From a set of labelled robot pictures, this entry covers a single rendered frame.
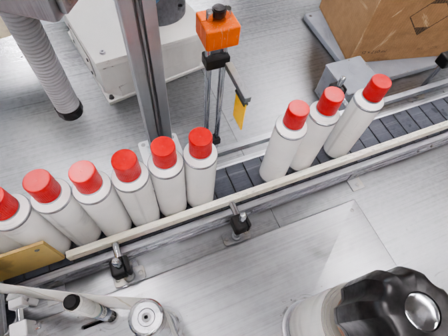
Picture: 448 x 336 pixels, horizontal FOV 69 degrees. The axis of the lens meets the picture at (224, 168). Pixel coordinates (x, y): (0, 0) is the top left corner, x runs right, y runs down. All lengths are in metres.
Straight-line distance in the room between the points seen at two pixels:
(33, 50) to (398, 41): 0.83
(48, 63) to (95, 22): 0.44
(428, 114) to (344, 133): 0.30
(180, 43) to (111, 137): 0.26
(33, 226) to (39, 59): 0.22
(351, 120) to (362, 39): 0.34
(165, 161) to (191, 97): 0.40
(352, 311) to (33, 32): 0.41
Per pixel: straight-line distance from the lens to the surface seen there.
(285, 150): 0.54
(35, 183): 0.45
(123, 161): 0.43
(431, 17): 0.99
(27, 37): 0.40
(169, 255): 0.64
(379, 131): 0.81
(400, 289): 0.32
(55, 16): 0.28
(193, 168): 0.47
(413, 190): 0.83
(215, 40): 0.42
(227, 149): 0.58
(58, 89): 0.45
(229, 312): 0.57
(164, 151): 0.43
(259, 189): 0.60
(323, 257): 0.62
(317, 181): 0.68
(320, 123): 0.55
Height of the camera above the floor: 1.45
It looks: 61 degrees down
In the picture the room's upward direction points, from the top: 8 degrees clockwise
